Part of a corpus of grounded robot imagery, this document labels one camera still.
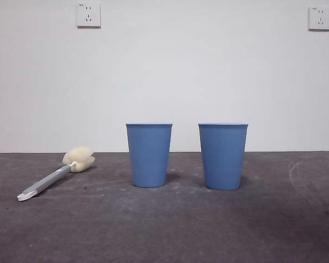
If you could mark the blue ribbed plastic cup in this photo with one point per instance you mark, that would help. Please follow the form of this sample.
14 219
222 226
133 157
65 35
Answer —
223 157
149 156

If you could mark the white wall socket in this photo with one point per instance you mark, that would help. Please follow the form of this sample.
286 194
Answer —
88 15
319 18

